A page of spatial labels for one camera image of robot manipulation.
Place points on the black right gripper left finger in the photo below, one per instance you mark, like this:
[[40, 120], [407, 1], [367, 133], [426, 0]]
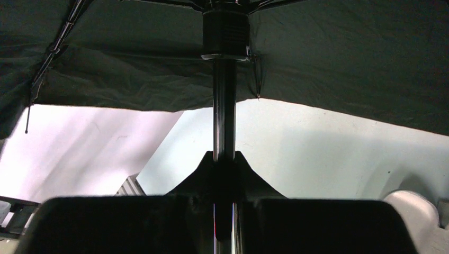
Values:
[[121, 224]]

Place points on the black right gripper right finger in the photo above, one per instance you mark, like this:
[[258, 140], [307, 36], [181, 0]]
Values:
[[268, 222]]

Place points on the beige umbrella sleeve cover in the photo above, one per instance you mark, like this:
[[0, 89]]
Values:
[[427, 223]]

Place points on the beige umbrella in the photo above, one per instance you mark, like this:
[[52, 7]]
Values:
[[381, 60]]

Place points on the aluminium frame rail right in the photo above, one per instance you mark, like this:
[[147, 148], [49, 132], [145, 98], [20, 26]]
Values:
[[130, 187]]

